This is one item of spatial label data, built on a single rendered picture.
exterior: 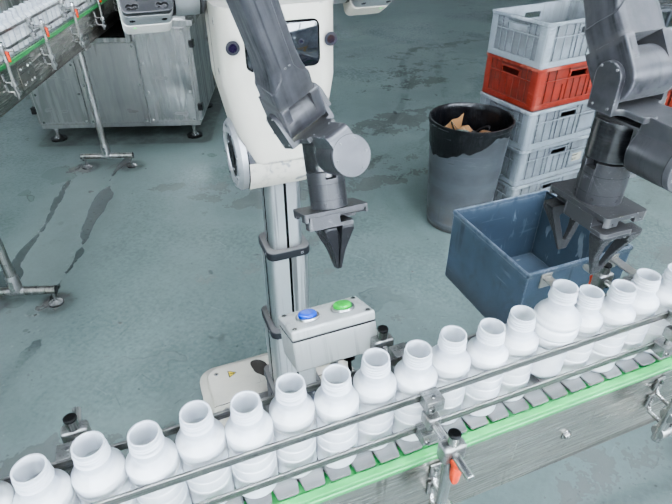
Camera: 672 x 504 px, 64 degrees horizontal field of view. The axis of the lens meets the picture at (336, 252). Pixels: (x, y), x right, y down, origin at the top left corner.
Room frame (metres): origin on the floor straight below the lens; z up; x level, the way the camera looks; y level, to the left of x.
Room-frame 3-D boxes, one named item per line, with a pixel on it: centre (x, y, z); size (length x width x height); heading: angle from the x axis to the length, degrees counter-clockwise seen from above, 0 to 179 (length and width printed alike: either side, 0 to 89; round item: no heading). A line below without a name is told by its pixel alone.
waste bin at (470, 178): (2.75, -0.72, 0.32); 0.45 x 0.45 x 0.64
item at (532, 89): (3.06, -1.20, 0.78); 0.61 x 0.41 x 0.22; 119
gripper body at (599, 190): (0.60, -0.33, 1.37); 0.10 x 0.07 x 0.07; 22
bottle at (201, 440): (0.41, 0.17, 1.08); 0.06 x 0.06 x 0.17
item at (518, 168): (3.05, -1.19, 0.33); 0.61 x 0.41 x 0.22; 118
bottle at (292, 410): (0.45, 0.06, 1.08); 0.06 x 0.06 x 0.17
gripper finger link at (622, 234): (0.58, -0.34, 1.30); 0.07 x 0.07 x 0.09; 22
